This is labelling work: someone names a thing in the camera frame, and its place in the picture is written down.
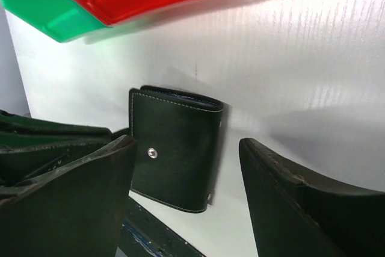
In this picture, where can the green plastic bin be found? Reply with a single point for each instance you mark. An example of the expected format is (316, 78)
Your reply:
(61, 20)

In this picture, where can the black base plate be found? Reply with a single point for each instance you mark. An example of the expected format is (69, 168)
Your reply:
(142, 234)

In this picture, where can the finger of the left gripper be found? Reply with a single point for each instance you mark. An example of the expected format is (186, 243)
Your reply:
(32, 147)

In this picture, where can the black leather card holder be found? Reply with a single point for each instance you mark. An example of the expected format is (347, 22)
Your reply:
(177, 133)

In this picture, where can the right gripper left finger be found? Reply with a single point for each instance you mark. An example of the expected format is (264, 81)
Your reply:
(74, 210)

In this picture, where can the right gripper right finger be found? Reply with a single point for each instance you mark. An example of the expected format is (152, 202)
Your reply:
(296, 211)

